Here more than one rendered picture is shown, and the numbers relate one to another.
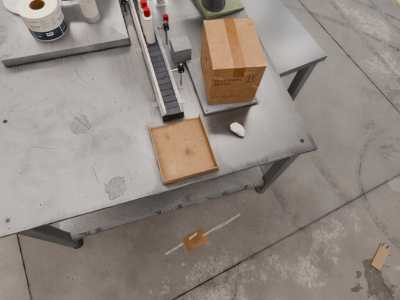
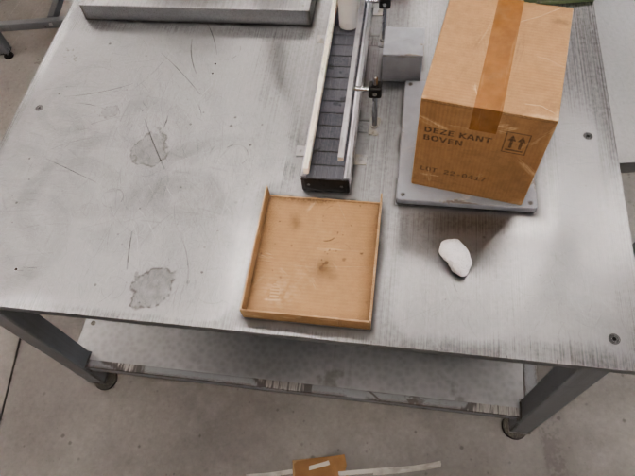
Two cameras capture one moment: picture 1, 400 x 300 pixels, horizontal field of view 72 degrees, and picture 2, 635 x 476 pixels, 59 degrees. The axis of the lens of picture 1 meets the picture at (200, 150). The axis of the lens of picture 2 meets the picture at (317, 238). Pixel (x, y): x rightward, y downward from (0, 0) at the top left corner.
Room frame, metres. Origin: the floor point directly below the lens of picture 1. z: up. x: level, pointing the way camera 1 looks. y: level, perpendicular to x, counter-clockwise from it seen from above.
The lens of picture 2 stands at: (0.12, -0.28, 1.89)
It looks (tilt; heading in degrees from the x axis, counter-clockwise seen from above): 60 degrees down; 39
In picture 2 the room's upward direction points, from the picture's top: 9 degrees counter-clockwise
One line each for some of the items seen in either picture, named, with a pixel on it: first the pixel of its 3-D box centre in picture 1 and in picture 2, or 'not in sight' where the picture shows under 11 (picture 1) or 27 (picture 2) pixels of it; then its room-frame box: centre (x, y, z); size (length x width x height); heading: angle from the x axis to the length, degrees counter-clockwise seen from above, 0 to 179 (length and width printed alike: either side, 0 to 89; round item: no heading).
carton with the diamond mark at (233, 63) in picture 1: (229, 62); (487, 101); (0.98, -0.09, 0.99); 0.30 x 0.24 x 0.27; 15
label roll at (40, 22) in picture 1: (43, 16); not in sight; (1.16, 0.93, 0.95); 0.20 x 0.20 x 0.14
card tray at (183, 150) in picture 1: (182, 147); (315, 253); (0.55, 0.08, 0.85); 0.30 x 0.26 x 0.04; 24
